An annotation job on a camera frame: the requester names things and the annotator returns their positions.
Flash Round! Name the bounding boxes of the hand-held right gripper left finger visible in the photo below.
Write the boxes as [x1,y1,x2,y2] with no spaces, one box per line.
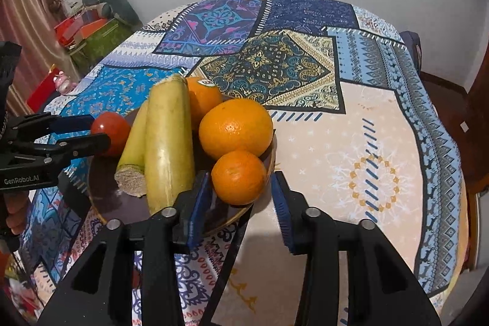
[36,170,212,326]

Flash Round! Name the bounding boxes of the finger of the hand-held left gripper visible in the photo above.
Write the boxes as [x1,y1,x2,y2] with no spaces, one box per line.
[23,133,112,169]
[8,113,95,139]

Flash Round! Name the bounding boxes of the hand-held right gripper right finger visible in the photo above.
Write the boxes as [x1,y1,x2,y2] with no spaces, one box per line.
[271,171,442,326]

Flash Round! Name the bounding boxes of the red tomato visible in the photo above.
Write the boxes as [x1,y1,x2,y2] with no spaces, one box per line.
[90,111,131,158]

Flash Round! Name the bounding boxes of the yellow-green sugarcane piece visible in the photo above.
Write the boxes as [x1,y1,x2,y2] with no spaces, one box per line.
[115,100,149,197]
[144,73,196,216]

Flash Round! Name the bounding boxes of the small tangerine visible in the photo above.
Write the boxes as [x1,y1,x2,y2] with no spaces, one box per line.
[211,150,267,206]

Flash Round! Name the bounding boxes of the purple plate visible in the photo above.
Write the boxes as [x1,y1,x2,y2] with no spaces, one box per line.
[87,93,276,239]

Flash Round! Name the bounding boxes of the stickered large orange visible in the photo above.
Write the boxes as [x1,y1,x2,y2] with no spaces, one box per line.
[185,76,223,132]

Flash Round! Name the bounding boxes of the person's left hand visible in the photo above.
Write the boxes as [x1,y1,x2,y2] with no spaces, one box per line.
[5,192,30,237]

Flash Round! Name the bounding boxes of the pink toy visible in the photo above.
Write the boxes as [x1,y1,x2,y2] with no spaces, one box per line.
[53,74,75,94]

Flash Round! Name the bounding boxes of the patchwork printed tablecloth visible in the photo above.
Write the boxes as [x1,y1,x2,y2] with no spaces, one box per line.
[15,0,465,326]

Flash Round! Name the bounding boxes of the green storage box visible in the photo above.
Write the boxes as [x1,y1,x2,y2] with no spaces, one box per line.
[71,18,132,76]

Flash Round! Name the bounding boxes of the red bag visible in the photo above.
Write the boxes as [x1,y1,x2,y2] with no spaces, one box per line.
[53,15,88,44]

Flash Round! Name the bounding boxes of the orange box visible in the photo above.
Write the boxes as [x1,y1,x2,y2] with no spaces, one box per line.
[78,17,109,38]

